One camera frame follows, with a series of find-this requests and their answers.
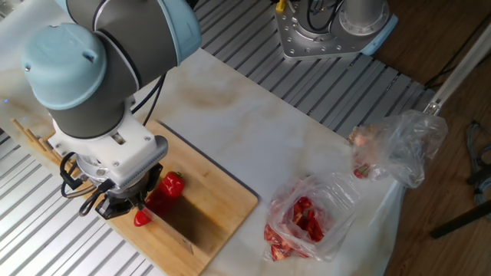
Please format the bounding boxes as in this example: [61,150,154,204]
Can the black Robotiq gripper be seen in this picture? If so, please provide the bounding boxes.
[94,163,164,222]

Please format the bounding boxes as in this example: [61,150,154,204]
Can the steel cleaver knife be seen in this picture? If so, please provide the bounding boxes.
[138,205,195,255]

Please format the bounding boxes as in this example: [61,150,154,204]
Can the cut red pepper tip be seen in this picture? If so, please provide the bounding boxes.
[133,209,153,228]

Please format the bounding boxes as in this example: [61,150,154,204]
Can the red bell pepper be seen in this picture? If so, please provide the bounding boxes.
[144,171,186,218]

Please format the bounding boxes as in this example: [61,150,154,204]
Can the bamboo cutting board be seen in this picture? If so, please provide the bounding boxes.
[74,119,260,276]

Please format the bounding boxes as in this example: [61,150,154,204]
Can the wooden peg rack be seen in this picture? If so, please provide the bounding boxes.
[10,117,81,179]

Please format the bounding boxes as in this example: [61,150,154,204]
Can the marble pattern table mat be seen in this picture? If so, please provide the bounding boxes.
[0,0,406,276]

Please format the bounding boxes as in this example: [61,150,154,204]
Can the chopped red pepper pieces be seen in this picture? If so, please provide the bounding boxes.
[263,195,327,262]

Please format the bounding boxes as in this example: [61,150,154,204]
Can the clear plastic bag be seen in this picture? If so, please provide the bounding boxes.
[347,110,449,189]
[262,172,361,264]

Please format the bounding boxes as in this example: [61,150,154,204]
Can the silver robot mounting plate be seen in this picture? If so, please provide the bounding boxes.
[275,0,369,61]

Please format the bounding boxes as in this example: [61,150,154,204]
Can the pale pepper scraps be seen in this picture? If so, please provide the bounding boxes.
[348,124,381,180]

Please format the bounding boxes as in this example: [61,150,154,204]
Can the black furniture leg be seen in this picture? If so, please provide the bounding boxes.
[429,201,491,241]

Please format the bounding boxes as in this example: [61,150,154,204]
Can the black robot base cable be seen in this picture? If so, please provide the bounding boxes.
[305,0,344,34]

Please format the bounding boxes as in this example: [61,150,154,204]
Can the aluminium frame bar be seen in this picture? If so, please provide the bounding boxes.
[423,22,491,116]

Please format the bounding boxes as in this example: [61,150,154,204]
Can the grey cable bundle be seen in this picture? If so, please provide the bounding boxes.
[466,121,491,208]

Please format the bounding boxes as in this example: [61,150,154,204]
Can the thin black floor wire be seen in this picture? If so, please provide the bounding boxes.
[423,15,491,91]

